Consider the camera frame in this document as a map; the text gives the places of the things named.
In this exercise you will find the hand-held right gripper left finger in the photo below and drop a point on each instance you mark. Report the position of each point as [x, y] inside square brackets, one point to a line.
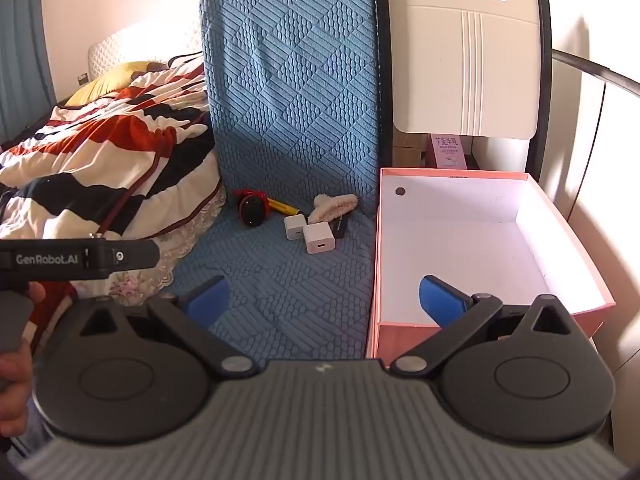
[206, 300]

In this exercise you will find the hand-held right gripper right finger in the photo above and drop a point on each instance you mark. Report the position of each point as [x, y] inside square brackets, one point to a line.
[442, 302]

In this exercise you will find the pink cardboard box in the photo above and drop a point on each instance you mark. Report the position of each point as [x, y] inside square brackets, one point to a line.
[460, 245]

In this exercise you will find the red and black toy figure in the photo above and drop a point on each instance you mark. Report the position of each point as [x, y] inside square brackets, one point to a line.
[251, 210]

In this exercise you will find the white charger plug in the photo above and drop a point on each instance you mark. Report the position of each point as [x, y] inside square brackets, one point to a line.
[318, 238]
[294, 228]

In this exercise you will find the beige fuzzy hair claw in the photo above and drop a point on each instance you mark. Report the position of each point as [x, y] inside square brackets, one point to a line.
[330, 207]

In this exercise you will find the person's left hand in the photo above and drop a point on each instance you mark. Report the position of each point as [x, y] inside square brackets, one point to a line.
[15, 410]

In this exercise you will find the striped quilt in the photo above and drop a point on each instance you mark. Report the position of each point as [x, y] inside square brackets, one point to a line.
[100, 150]

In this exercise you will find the pink printed carton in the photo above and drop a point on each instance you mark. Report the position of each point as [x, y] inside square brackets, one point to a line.
[446, 152]

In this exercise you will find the brown cardboard box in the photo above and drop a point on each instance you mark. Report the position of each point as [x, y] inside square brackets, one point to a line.
[410, 152]

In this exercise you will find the yellow pillow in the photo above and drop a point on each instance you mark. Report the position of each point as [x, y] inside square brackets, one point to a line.
[115, 77]

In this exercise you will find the blue curtain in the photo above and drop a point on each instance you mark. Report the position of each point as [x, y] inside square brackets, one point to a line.
[22, 50]

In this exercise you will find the white padded headboard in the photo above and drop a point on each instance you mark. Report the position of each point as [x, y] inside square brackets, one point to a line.
[135, 45]

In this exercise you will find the white plastic chair back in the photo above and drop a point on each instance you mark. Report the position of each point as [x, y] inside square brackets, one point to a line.
[450, 75]

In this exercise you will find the blue textured chair cover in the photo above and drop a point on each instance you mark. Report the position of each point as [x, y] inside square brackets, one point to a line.
[290, 85]

